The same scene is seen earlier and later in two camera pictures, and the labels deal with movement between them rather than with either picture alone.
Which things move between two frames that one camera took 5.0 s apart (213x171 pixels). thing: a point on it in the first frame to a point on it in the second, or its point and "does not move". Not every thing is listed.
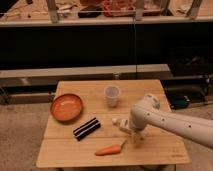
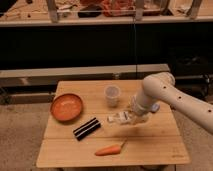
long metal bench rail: [48, 78] does not move
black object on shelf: [90, 12] does not move
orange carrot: [109, 150] does not move
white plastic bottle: [122, 123] to [120, 117]
